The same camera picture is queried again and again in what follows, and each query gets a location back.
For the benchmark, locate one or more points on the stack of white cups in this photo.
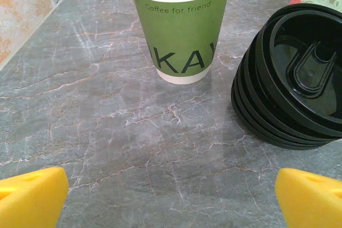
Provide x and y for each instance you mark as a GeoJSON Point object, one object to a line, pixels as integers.
{"type": "Point", "coordinates": [181, 30]}

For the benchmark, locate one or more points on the stack of black plastic lids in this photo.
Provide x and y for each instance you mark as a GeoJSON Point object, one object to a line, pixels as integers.
{"type": "Point", "coordinates": [294, 78]}

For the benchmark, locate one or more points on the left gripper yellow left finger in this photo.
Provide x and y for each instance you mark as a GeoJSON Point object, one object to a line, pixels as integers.
{"type": "Point", "coordinates": [32, 198]}

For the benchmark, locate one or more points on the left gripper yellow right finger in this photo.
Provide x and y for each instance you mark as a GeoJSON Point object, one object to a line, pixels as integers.
{"type": "Point", "coordinates": [312, 204]}

